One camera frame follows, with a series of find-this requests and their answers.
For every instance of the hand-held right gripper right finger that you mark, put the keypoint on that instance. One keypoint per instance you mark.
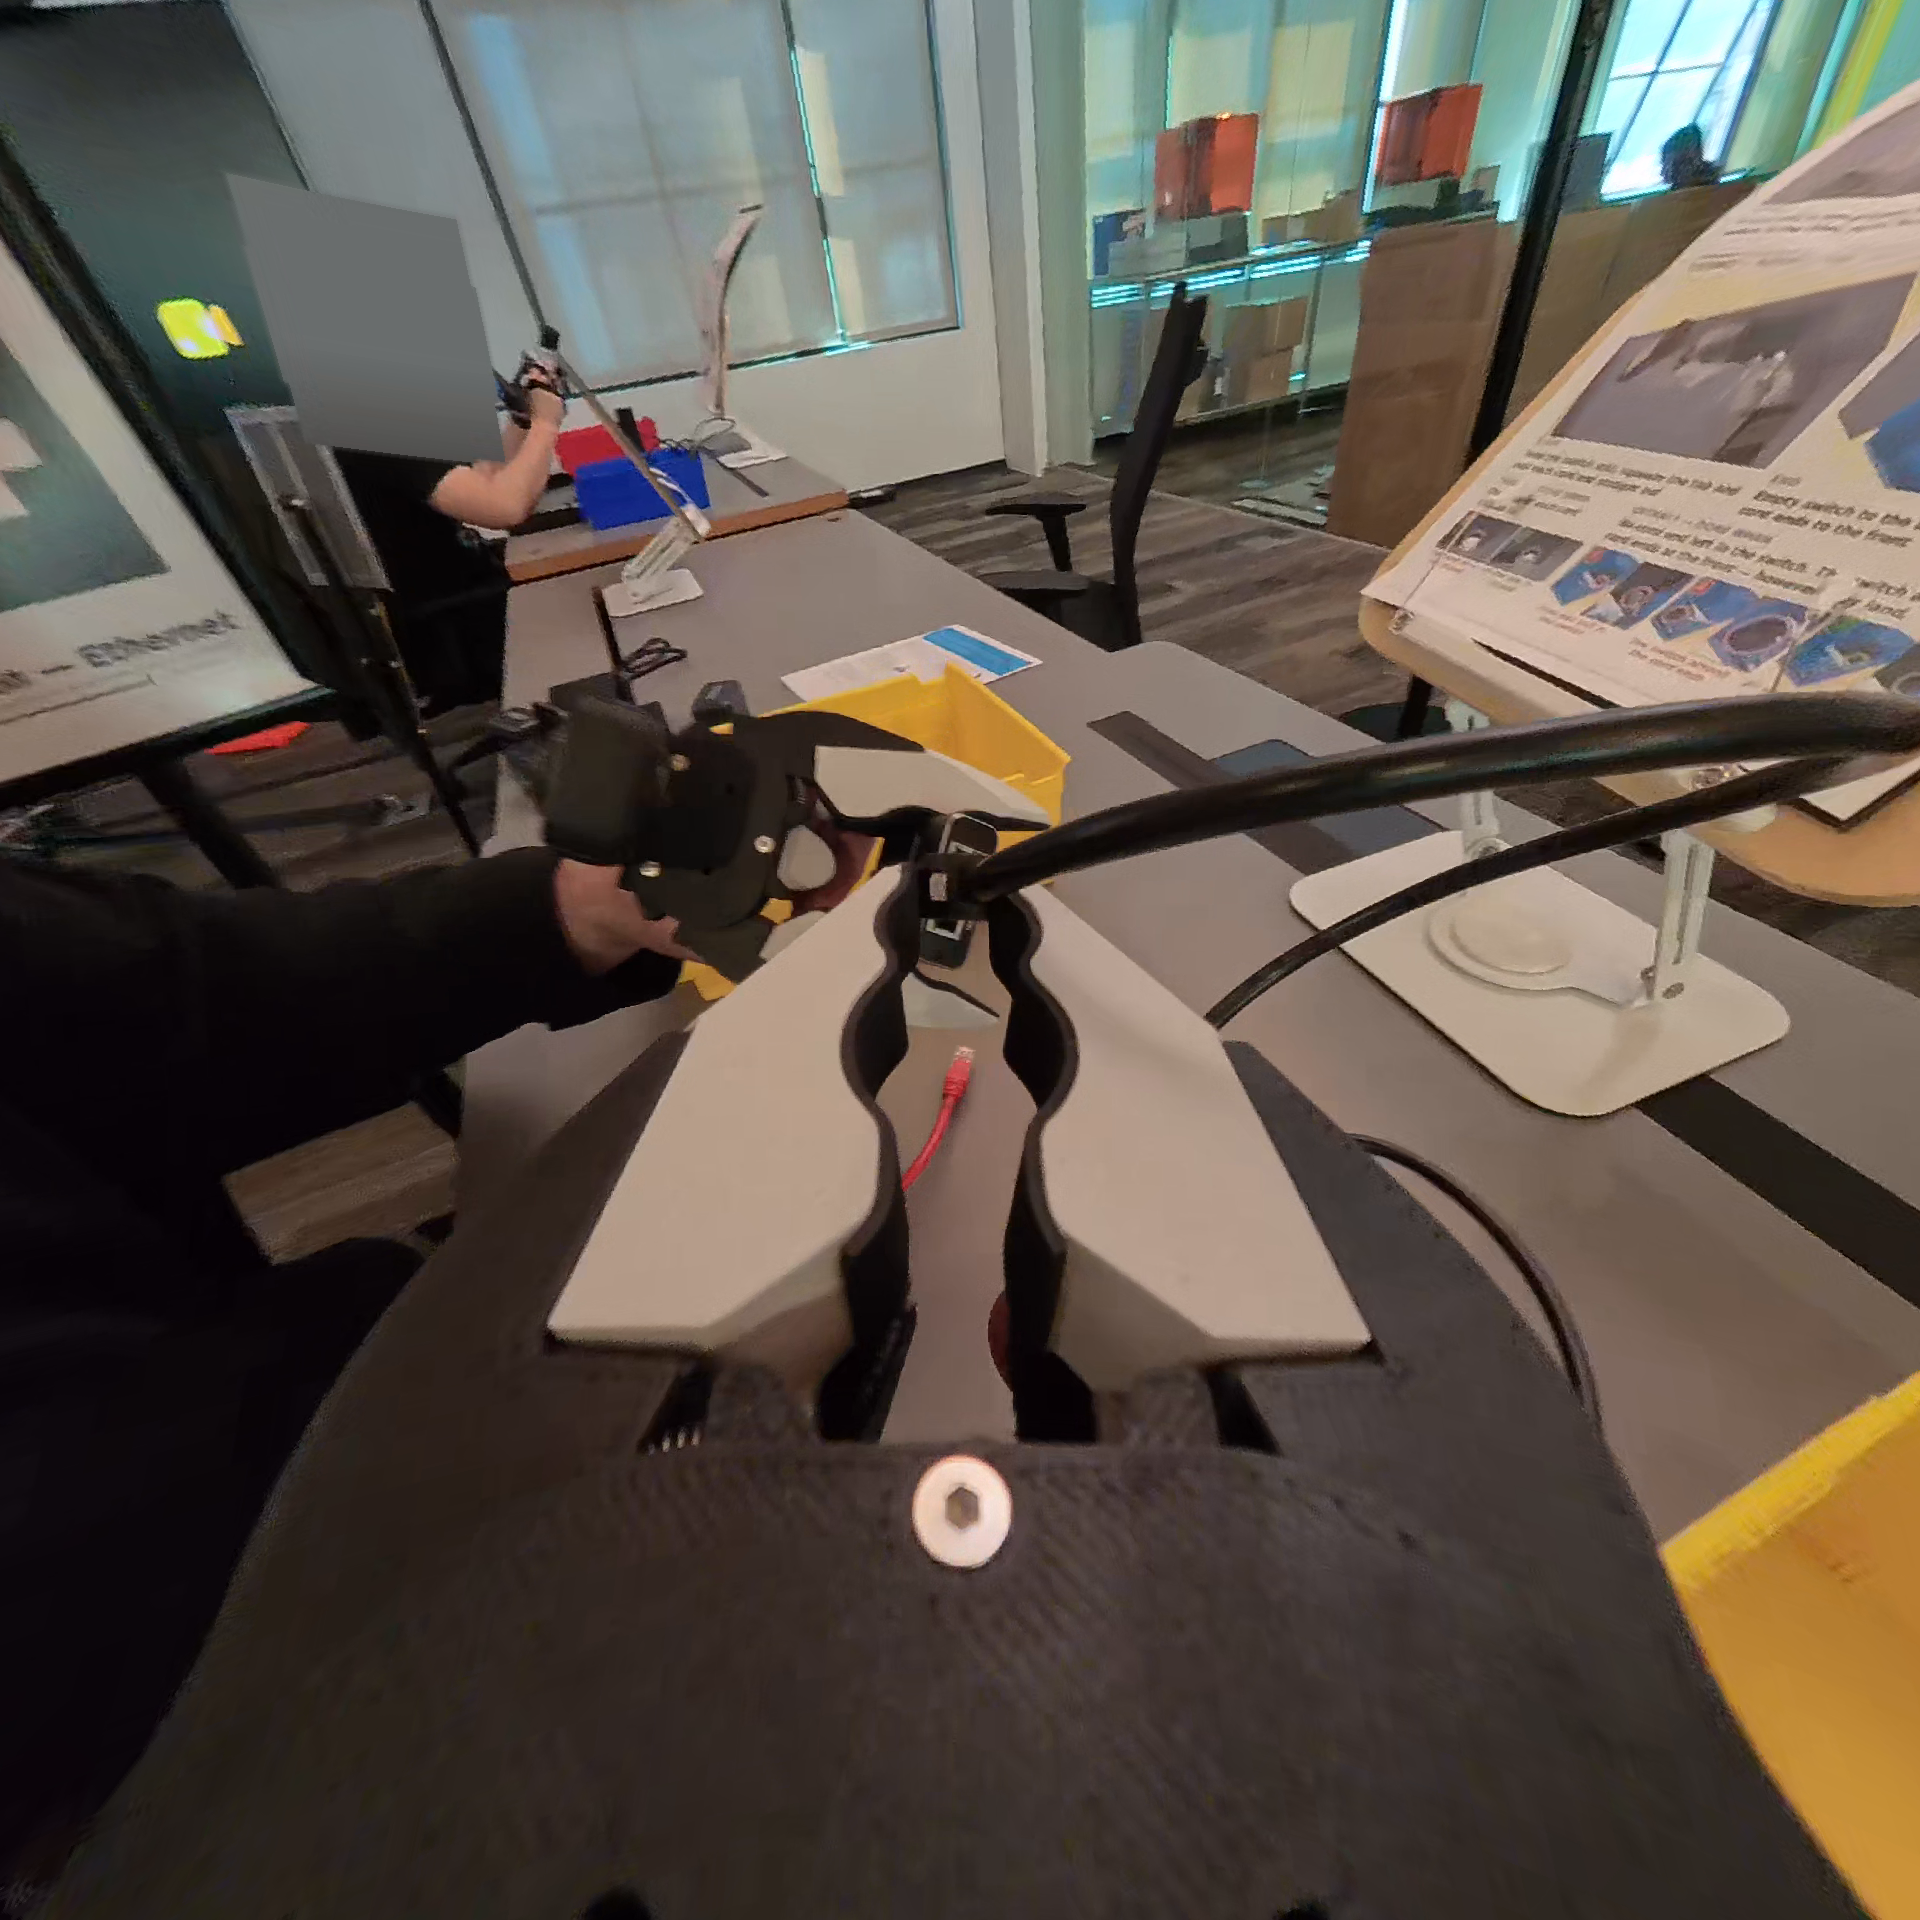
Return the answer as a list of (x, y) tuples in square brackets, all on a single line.
[(1182, 1215)]

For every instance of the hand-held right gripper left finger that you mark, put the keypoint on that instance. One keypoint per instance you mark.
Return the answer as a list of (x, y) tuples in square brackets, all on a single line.
[(721, 1200)]

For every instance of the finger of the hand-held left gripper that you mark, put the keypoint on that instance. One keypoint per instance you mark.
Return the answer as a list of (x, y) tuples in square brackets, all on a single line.
[(925, 788), (807, 863)]

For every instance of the black ethernet splitter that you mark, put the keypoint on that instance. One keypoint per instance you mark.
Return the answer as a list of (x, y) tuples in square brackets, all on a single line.
[(950, 930)]

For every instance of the person's left forearm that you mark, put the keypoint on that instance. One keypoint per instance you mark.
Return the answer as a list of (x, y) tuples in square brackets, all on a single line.
[(300, 976)]

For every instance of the person's left hand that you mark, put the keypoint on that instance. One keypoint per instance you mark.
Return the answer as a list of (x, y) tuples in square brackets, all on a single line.
[(614, 916)]

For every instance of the yellow plastic bin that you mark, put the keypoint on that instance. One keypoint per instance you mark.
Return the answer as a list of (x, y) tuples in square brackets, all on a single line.
[(974, 736), (1815, 1649)]

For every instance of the small black device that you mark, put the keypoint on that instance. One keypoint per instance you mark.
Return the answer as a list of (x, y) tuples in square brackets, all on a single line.
[(721, 698)]

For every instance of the white paper blue label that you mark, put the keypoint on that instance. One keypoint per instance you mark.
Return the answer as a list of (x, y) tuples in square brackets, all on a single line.
[(883, 673)]

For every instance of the small black tool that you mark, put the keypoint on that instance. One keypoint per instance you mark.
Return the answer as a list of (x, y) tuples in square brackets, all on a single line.
[(647, 656)]

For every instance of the white desk stand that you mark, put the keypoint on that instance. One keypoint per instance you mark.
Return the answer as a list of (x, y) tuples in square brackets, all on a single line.
[(647, 586)]

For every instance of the wooden edged desk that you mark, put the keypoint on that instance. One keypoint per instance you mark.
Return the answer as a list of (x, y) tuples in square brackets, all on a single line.
[(750, 502)]

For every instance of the blue plastic bin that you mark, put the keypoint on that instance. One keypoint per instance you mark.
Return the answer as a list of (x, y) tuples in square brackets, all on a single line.
[(641, 487)]

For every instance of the black office chair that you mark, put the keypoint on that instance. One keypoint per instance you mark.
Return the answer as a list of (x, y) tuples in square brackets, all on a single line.
[(1138, 496)]

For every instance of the red plastic bin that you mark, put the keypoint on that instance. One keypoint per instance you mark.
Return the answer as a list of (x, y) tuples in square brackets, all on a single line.
[(591, 447)]

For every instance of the white board stand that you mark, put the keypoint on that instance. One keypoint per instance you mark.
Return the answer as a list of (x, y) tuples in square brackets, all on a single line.
[(1578, 1051)]

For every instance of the small red object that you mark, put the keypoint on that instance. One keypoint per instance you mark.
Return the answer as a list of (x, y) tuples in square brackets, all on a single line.
[(264, 736)]

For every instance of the black tripod with grey panel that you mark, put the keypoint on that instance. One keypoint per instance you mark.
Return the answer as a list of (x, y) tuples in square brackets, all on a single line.
[(300, 483)]

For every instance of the pale curved board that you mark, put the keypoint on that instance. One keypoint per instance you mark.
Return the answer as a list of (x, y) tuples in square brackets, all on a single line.
[(733, 299)]

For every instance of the storage shelf with boxes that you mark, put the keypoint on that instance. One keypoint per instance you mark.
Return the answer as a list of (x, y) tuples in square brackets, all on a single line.
[(1261, 342)]

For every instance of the large brown cardboard box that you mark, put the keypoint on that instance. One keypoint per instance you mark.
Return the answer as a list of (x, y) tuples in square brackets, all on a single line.
[(1419, 391)]

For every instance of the person's dark clothing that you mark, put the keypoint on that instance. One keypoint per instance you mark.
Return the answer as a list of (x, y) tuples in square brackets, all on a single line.
[(117, 1426)]

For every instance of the large display screen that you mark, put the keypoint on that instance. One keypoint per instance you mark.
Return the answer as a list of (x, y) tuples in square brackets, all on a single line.
[(95, 496)]

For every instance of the orange box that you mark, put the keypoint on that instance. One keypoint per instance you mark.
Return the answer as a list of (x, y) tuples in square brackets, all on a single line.
[(1208, 169), (1432, 141)]

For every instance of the wooden instruction board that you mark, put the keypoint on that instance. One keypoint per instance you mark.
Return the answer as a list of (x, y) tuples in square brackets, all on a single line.
[(1694, 496)]

